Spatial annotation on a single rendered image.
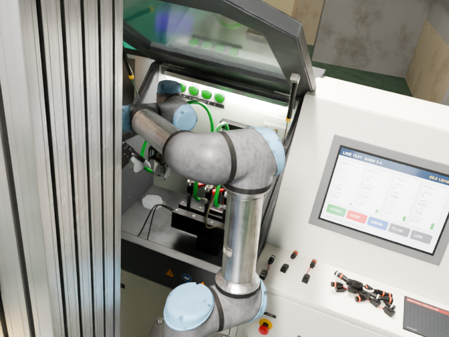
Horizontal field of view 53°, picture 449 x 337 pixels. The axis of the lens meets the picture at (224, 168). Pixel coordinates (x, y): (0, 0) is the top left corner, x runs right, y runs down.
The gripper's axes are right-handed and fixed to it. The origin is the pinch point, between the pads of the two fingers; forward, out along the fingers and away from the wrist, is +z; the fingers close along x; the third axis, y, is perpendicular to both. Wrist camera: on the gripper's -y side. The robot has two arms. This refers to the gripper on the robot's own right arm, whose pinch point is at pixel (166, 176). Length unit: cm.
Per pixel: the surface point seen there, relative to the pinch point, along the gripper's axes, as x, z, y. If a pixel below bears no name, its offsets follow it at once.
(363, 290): 75, 23, -5
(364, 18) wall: 21, 47, -606
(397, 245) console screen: 82, 11, -19
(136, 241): -8.1, 29.5, 4.7
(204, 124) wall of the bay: -5.8, 1.3, -47.8
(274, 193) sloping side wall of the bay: 35.5, 6.0, -19.3
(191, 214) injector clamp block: 4.7, 26.5, -16.8
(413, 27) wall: 92, 48, -618
